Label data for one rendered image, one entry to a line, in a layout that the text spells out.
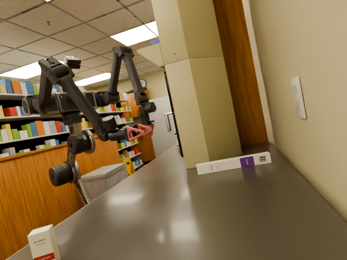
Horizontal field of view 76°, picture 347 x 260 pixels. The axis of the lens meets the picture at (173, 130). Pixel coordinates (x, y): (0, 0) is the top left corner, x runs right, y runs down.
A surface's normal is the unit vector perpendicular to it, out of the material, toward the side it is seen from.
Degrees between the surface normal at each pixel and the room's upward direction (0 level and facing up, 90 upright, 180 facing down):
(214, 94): 90
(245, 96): 90
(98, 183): 96
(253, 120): 90
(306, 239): 0
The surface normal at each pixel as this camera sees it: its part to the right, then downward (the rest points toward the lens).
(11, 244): 0.94, -0.18
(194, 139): -0.26, 0.11
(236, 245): -0.21, -0.98
